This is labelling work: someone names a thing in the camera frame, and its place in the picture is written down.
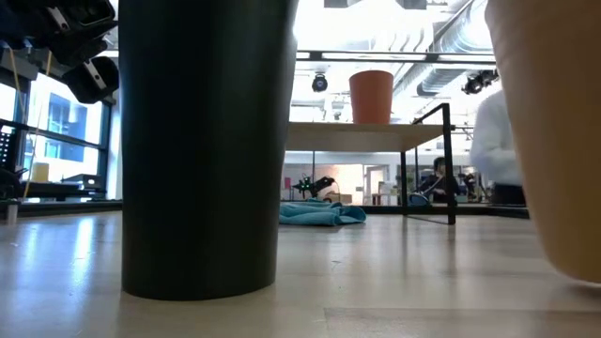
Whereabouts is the pale yellow box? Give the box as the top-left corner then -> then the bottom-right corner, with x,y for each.
30,161 -> 51,184

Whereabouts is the wooden shelf with black legs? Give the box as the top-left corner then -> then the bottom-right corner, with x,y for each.
285,102 -> 458,226

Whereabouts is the black overhead mounted device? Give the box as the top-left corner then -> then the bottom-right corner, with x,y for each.
461,69 -> 500,96

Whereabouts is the small red cup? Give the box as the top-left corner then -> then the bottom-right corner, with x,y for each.
348,69 -> 394,125

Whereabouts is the medium black cup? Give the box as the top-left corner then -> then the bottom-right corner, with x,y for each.
117,0 -> 300,301

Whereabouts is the person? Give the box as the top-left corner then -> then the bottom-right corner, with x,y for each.
469,88 -> 527,206
417,157 -> 464,204

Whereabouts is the large yellow cup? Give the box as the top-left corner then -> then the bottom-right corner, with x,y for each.
485,0 -> 601,285

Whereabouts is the yellow extension cable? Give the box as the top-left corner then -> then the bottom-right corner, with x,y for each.
7,46 -> 53,201

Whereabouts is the flat black device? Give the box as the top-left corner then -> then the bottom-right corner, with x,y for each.
60,173 -> 102,190

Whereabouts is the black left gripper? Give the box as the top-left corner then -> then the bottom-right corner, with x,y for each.
0,0 -> 120,105

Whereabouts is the silver ventilation duct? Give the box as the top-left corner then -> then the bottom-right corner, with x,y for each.
393,0 -> 495,98

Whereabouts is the black metal table frame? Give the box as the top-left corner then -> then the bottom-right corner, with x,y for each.
0,199 -> 531,220

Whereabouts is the blue cloth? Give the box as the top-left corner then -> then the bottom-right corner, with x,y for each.
279,197 -> 367,227

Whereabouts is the black panel with lights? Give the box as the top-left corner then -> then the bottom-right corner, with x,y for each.
0,124 -> 20,173

